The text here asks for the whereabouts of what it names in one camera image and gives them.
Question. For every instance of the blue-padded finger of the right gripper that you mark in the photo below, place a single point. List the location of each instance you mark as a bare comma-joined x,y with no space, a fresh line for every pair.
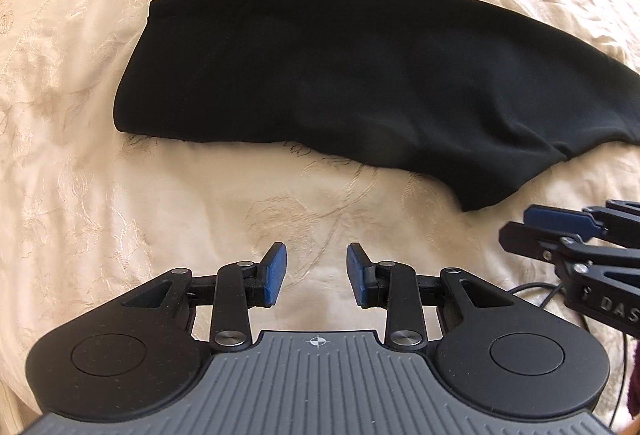
563,248
613,223

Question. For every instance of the cream embroidered bedspread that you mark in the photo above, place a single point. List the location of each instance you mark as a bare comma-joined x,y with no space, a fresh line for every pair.
88,213

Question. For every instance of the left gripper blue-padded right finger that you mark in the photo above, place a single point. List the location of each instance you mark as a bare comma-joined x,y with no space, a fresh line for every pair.
393,287

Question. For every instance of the black pants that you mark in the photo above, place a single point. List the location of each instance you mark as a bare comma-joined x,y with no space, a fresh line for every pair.
479,97

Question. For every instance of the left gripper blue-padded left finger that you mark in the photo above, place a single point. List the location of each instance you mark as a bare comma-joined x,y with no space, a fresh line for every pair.
241,286

